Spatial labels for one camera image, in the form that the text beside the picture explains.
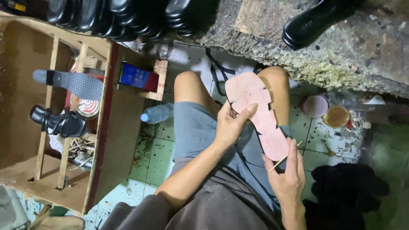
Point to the person's right hand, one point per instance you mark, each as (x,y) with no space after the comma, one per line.
(287,180)

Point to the person's left hand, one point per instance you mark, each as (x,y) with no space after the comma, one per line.
(227,125)

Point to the thin wooden stick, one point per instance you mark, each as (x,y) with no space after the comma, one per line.
(282,158)

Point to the pink sandal sole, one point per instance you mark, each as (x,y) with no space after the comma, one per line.
(255,111)

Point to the person's grey shorts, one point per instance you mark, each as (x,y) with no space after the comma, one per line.
(207,140)

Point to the black cloth heap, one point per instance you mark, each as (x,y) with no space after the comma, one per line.
(343,195)

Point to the clear plastic water bottle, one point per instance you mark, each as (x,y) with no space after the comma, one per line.
(156,114)

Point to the pink round lid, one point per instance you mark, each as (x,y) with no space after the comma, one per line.
(314,106)

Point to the glue cup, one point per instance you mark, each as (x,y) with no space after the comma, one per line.
(336,116)

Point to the person's brown shirt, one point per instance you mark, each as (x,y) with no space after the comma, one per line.
(191,204)

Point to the blue and red phone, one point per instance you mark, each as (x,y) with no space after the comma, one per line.
(138,77)

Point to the stained stone workbench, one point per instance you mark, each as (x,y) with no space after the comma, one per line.
(306,51)

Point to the black glossy shoe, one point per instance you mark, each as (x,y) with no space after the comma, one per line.
(316,22)

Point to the round metal tin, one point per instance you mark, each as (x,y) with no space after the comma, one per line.
(85,108)

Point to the row of black shoe soles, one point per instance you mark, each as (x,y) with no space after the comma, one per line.
(127,17)

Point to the grey textured shoe sole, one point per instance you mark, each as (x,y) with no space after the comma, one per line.
(73,82)

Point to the wooden work rack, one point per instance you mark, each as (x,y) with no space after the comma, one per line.
(57,111)

